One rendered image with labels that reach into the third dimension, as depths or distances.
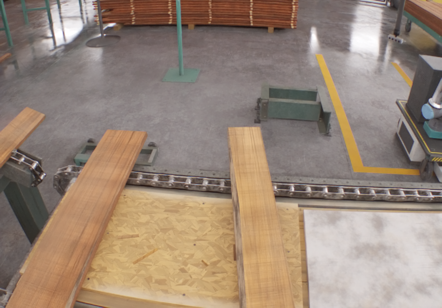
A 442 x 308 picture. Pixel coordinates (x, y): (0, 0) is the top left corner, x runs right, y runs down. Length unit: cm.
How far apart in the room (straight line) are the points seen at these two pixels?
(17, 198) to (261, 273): 127
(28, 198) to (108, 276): 85
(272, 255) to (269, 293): 13
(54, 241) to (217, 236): 55
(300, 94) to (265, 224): 245
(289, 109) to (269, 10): 305
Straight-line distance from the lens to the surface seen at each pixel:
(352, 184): 147
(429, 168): 299
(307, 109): 326
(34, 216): 192
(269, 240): 112
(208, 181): 136
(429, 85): 306
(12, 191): 184
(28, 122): 183
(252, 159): 141
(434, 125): 288
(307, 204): 133
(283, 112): 326
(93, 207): 128
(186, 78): 421
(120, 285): 110
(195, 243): 116
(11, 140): 172
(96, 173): 142
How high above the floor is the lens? 174
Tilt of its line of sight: 35 degrees down
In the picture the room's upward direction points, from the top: straight up
